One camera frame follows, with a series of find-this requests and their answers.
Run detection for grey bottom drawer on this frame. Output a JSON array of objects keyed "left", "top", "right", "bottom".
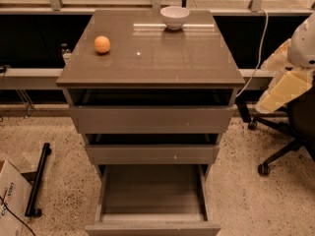
[{"left": 86, "top": 164, "right": 221, "bottom": 236}]

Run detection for grey drawer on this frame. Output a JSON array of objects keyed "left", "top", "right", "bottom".
[
  {"left": 86, "top": 164, "right": 221, "bottom": 236},
  {"left": 86, "top": 134, "right": 220, "bottom": 165},
  {"left": 70, "top": 88, "right": 232, "bottom": 134}
]

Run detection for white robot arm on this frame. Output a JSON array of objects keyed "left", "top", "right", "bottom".
[{"left": 255, "top": 13, "right": 315, "bottom": 114}]

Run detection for grey drawer cabinet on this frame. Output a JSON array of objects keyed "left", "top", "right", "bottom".
[{"left": 55, "top": 9, "right": 246, "bottom": 182}]

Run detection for grey middle drawer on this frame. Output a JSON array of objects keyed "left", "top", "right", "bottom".
[{"left": 86, "top": 134, "right": 220, "bottom": 165}]

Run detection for grey top drawer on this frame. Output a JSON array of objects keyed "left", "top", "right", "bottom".
[{"left": 70, "top": 88, "right": 232, "bottom": 134}]

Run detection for black office chair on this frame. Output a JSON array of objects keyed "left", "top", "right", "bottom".
[{"left": 235, "top": 87, "right": 315, "bottom": 176}]

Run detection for white bowl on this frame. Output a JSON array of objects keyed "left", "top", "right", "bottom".
[{"left": 160, "top": 6, "right": 190, "bottom": 30}]

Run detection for orange ball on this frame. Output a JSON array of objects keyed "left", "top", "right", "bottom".
[{"left": 94, "top": 35, "right": 110, "bottom": 54}]

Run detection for black metal stand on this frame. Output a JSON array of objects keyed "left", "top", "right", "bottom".
[{"left": 22, "top": 143, "right": 51, "bottom": 217}]

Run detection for cardboard box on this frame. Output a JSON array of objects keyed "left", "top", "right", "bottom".
[{"left": 0, "top": 160, "right": 32, "bottom": 236}]

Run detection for white cable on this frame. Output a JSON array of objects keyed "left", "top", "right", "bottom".
[{"left": 235, "top": 9, "right": 270, "bottom": 98}]

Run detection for black cable on box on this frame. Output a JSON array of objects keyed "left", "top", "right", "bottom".
[{"left": 0, "top": 194, "right": 37, "bottom": 236}]

